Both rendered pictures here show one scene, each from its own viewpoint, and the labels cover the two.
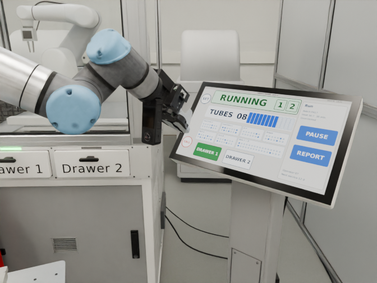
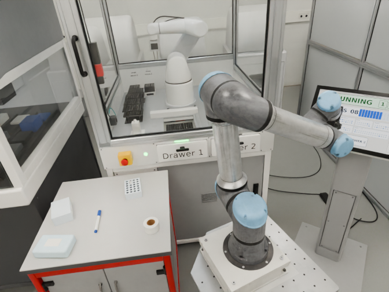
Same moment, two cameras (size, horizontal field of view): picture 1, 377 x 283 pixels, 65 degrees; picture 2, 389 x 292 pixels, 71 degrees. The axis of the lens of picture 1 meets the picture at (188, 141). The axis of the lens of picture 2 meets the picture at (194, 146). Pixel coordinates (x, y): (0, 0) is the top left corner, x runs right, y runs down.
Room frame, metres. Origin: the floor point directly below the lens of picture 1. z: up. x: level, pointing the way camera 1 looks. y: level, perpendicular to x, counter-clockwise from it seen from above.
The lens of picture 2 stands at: (-0.27, 0.68, 1.72)
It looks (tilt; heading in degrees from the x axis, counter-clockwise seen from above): 31 degrees down; 358
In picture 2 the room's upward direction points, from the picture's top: 4 degrees counter-clockwise
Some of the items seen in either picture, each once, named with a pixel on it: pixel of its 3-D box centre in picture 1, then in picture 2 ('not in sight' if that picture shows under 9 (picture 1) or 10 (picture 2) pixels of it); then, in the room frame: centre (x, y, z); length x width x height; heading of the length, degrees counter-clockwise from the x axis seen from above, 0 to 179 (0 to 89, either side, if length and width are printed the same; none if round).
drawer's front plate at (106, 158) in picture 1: (92, 163); (235, 145); (1.10, 0.38, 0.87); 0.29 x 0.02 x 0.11; 92
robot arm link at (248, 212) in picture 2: not in sight; (248, 215); (0.42, 0.48, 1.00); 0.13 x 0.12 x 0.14; 13
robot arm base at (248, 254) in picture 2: not in sight; (248, 238); (0.42, 0.48, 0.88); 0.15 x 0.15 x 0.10
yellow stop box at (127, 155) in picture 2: not in sight; (125, 159); (1.07, 1.03, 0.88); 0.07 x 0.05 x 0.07; 92
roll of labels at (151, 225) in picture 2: not in sight; (151, 225); (0.63, 0.87, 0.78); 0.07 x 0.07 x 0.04
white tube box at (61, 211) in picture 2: not in sight; (62, 211); (0.78, 1.32, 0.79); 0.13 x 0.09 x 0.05; 21
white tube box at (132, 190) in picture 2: not in sight; (132, 188); (0.91, 0.98, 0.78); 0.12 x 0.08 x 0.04; 10
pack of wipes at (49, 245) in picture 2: not in sight; (54, 245); (0.57, 1.28, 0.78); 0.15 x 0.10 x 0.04; 83
